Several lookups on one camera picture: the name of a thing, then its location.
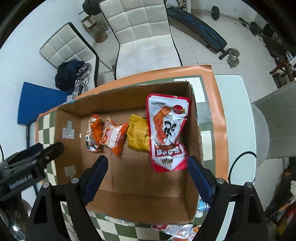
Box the light blue snack bag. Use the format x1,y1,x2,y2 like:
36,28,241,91
195,199,210,218

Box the red white chicken foot packet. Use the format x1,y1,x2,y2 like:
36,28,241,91
147,93,191,172

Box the orange panda noodle packet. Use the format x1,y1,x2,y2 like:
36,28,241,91
85,114,103,153

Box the red white packets on mat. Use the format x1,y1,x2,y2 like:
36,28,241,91
151,224,201,241

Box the orange panda snack packet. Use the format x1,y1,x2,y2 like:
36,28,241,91
100,118,128,158

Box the blue foam pad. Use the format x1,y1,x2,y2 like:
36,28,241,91
17,82,67,125

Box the yellow snack packet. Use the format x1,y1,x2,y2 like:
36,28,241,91
126,114,150,152

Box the cardboard box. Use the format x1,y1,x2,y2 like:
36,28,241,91
54,81,202,224

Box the grey chair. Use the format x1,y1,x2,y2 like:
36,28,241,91
252,81,295,166

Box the dark blue cloth bundle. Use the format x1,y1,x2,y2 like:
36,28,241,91
55,59,85,95

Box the white quilted chair left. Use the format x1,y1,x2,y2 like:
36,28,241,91
40,22,99,89

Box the white quilted chair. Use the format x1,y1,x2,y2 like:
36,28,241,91
40,22,99,89
99,0,182,79

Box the chrome dumbbell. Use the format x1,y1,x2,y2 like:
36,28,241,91
227,48,240,68

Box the black blue weight bench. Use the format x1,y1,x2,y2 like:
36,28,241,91
166,7,229,60

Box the white quilted chair centre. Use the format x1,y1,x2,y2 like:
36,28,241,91
99,0,182,79

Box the black cable loop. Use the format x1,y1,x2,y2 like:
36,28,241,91
227,151,258,185

